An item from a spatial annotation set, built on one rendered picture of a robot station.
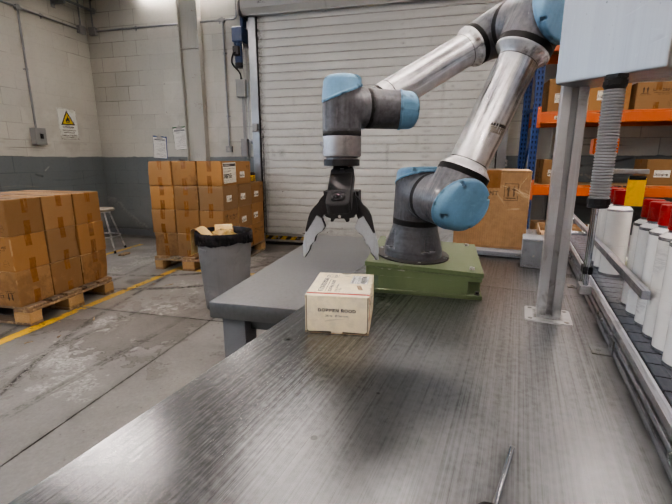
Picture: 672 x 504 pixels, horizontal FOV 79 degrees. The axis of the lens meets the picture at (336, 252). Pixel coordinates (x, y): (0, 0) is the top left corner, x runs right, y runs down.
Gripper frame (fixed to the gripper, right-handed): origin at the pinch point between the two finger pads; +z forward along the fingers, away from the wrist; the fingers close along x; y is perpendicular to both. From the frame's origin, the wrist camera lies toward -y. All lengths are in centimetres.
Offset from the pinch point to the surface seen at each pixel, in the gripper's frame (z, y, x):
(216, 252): 47, 198, 119
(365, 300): 5.6, -7.8, -5.9
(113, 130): -63, 503, 413
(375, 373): 12.6, -21.6, -8.6
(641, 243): -6, -3, -53
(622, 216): -7, 23, -63
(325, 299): 5.8, -7.8, 1.7
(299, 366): 12.6, -21.2, 3.6
